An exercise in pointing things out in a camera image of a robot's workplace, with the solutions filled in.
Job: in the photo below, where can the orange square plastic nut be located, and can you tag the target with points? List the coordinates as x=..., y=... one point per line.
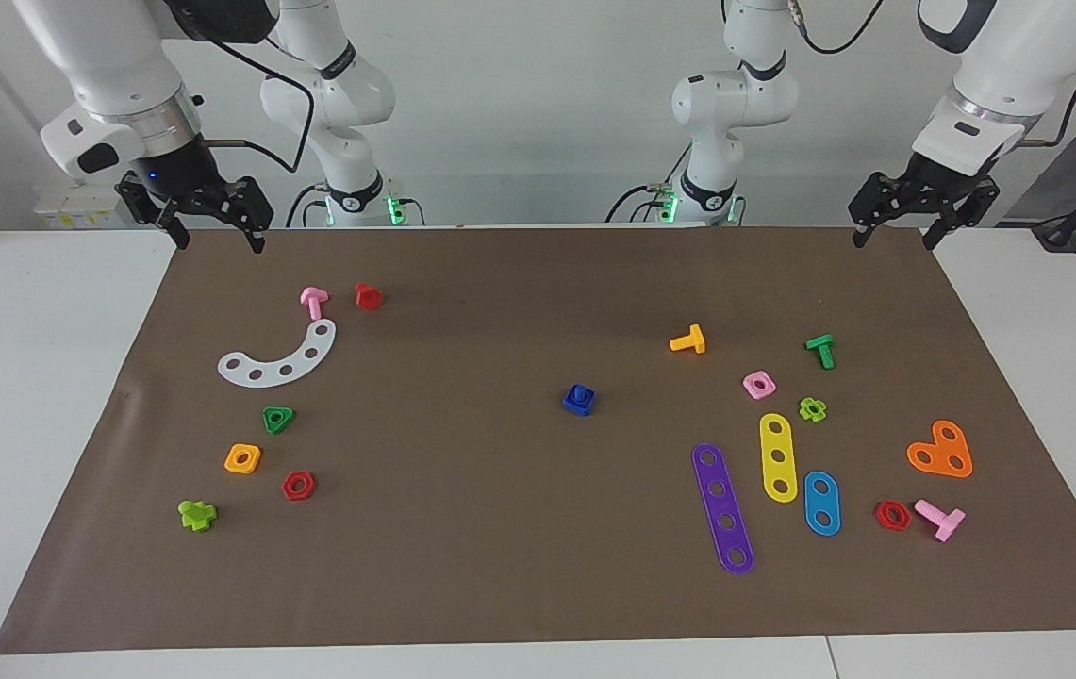
x=232, y=460

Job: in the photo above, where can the green plastic screw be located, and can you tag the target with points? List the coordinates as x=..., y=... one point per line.
x=822, y=351

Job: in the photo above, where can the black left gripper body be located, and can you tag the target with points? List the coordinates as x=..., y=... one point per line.
x=924, y=193

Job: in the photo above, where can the green triangular plastic nut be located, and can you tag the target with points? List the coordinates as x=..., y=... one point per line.
x=270, y=415

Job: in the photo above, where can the purple four-hole plastic strip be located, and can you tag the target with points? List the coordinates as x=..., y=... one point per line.
x=721, y=505

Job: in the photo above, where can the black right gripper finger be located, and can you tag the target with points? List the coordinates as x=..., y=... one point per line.
x=181, y=232
x=256, y=238

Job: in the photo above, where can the orange angled three-hole plate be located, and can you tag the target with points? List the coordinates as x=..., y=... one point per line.
x=935, y=451

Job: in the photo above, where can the brown paper table mat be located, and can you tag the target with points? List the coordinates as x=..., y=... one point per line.
x=500, y=528

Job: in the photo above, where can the red plastic screw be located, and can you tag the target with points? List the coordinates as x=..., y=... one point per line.
x=368, y=298

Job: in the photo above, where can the blue two-hole plastic strip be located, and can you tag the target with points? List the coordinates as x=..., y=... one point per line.
x=822, y=503

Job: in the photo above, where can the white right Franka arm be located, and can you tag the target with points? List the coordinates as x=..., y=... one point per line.
x=113, y=66

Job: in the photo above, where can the white curved five-hole plate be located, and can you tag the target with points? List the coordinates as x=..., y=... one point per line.
x=272, y=372

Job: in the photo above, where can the dark blue square nut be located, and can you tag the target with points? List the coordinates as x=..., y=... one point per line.
x=570, y=407

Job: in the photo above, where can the yellow three-hole plastic strip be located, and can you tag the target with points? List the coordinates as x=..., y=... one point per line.
x=778, y=441

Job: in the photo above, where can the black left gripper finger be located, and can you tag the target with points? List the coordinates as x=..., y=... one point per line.
x=861, y=232
x=934, y=234

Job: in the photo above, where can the pink plastic screw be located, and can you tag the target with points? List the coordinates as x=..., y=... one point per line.
x=313, y=302
x=943, y=519

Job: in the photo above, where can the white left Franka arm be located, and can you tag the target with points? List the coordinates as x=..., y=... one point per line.
x=1018, y=66

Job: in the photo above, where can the lime green cross nut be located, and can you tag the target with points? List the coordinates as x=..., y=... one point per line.
x=805, y=410

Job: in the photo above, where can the pink square plastic nut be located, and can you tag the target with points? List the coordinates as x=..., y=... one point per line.
x=750, y=387

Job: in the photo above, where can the red hexagonal plastic nut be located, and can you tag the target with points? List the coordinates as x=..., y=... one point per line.
x=289, y=487
x=881, y=515

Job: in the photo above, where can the lime green cross screw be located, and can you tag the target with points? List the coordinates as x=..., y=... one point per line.
x=196, y=517

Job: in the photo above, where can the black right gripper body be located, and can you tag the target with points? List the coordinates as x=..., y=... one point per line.
x=181, y=187

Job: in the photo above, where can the orange plastic screw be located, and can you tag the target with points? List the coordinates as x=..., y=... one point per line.
x=688, y=341

